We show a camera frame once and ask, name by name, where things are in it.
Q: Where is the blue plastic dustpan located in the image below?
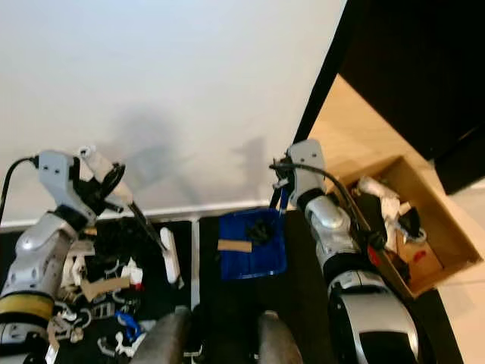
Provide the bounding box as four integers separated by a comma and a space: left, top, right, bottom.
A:
217, 185, 294, 281

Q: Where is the black white hand brush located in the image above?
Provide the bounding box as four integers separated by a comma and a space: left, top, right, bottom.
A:
77, 145, 183, 286

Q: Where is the black crumpled scrap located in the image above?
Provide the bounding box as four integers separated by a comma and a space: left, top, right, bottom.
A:
242, 218, 278, 246

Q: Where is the small red white item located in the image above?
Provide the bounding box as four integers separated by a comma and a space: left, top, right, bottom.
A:
124, 257, 147, 290

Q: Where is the brown cardboard scrap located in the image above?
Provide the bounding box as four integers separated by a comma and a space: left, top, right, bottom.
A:
79, 274, 130, 303

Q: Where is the brown cardboard strip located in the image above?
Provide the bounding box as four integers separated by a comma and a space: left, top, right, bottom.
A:
217, 238, 254, 253

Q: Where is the white crumpled plastic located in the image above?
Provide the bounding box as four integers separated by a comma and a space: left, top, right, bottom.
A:
357, 175, 404, 222

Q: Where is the small blue plastic item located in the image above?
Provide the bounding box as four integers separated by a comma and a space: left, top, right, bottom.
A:
117, 310, 146, 343

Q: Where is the grey left robot leg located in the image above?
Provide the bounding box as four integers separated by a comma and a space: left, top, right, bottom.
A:
132, 305, 195, 364

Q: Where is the grey robot leg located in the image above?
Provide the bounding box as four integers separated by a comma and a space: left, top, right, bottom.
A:
257, 310, 312, 364
132, 305, 195, 364

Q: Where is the grey right robot leg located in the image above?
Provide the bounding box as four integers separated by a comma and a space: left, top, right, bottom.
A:
257, 310, 312, 364

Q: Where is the black door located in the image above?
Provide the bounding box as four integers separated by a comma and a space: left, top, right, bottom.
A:
339, 0, 485, 196

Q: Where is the brown cardboard box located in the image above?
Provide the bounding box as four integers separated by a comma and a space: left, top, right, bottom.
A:
344, 155, 485, 299

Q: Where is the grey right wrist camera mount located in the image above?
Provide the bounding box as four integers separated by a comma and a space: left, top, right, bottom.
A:
286, 138, 326, 201

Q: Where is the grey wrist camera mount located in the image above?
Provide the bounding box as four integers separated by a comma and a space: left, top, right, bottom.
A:
286, 138, 326, 201
37, 149, 86, 218

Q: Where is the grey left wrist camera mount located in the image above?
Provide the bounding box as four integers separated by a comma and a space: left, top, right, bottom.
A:
37, 149, 86, 218

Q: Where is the black tangled cable pile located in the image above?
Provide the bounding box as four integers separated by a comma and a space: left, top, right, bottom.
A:
80, 220, 169, 268

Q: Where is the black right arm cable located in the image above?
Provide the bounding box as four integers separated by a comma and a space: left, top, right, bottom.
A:
272, 161, 389, 253

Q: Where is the black door frame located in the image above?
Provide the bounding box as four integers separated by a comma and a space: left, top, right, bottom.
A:
291, 0, 350, 146

